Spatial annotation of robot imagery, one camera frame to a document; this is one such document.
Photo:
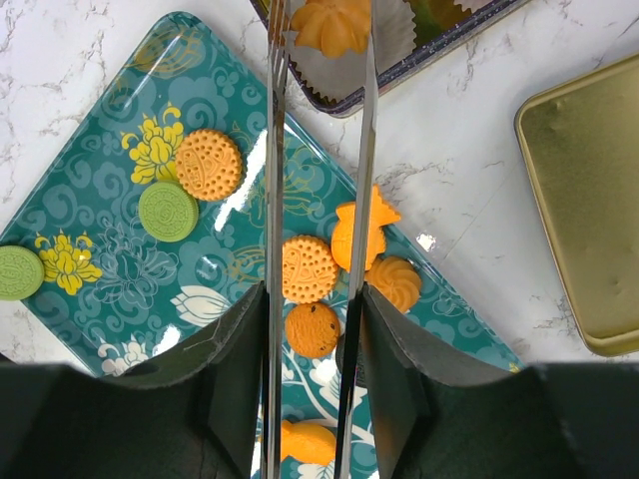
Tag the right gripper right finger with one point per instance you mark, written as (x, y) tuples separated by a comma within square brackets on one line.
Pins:
[(440, 413)]

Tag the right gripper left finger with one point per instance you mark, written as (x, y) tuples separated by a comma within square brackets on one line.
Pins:
[(190, 412)]

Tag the gold tin lid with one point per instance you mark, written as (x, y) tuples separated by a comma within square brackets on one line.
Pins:
[(579, 143)]

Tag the orange swirl cookie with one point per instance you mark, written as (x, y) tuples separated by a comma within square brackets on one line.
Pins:
[(333, 26), (396, 279)]

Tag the metal tongs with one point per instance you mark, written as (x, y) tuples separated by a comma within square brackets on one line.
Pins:
[(278, 68)]

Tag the orange fish cookie bottom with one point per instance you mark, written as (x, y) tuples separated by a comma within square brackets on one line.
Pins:
[(307, 443)]

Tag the orange fish cookie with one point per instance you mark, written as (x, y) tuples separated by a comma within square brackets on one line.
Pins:
[(382, 214), (307, 443)]

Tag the orange chip cookie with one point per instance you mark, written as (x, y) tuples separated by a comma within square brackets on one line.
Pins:
[(312, 329)]

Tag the orange dotted round cookie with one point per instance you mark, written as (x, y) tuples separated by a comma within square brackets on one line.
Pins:
[(309, 270)]

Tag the teal floral tray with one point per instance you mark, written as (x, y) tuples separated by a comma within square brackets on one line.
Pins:
[(200, 253)]

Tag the green sandwich cookie upper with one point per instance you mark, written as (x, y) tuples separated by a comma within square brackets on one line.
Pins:
[(167, 212)]

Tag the orange fish cookie top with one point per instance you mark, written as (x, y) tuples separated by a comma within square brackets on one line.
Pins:
[(382, 214)]

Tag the green sandwich cookie edge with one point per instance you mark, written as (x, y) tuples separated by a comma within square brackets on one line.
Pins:
[(22, 272)]

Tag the dark square cookie tin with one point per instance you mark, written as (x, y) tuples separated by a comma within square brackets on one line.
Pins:
[(440, 26)]

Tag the white paper cup bottom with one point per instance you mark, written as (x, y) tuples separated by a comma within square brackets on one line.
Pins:
[(335, 79)]

